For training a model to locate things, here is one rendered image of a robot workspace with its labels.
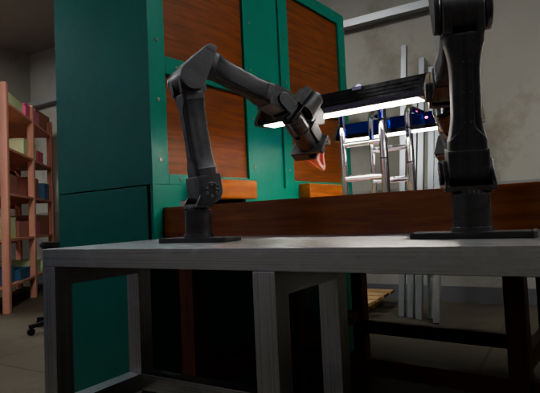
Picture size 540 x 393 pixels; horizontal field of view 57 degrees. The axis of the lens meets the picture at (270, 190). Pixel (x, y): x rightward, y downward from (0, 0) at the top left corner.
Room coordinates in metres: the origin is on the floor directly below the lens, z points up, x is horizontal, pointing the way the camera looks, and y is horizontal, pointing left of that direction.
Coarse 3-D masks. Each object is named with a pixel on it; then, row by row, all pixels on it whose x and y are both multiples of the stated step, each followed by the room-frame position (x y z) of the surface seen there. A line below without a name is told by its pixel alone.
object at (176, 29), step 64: (64, 0) 1.86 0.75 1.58; (128, 0) 1.63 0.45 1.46; (192, 0) 1.76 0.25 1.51; (256, 0) 2.06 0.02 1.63; (64, 64) 1.86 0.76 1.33; (128, 64) 1.64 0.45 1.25; (256, 64) 2.05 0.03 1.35; (320, 64) 2.47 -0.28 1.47; (64, 128) 1.87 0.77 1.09; (128, 128) 1.65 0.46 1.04; (256, 128) 2.02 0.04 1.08; (320, 128) 2.45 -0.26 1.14; (64, 192) 1.88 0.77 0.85
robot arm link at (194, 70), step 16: (208, 48) 1.14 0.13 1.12; (192, 64) 1.12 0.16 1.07; (208, 64) 1.14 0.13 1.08; (224, 64) 1.18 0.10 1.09; (192, 80) 1.12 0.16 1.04; (224, 80) 1.19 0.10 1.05; (240, 80) 1.20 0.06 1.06; (256, 80) 1.23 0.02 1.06; (256, 96) 1.23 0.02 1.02; (272, 96) 1.24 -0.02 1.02; (272, 112) 1.29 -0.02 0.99
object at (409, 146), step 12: (408, 108) 1.86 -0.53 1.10; (372, 120) 1.94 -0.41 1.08; (408, 120) 1.85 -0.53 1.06; (372, 132) 1.94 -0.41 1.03; (408, 132) 1.85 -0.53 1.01; (408, 144) 1.85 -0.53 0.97; (372, 156) 1.94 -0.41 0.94; (408, 156) 1.85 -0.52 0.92; (372, 168) 1.94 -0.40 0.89; (408, 168) 1.86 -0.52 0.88; (372, 180) 1.95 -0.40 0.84; (396, 180) 1.89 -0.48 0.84; (408, 180) 1.86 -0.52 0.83; (372, 192) 1.95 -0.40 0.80
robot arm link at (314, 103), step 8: (304, 88) 1.32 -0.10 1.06; (280, 96) 1.25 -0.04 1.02; (288, 96) 1.26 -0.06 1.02; (296, 96) 1.32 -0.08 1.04; (304, 96) 1.31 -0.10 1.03; (312, 96) 1.32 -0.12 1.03; (320, 96) 1.33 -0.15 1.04; (288, 104) 1.26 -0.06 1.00; (296, 104) 1.27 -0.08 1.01; (304, 104) 1.31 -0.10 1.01; (312, 104) 1.31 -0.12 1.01; (320, 104) 1.34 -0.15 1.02; (288, 112) 1.26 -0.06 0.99; (312, 112) 1.32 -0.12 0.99
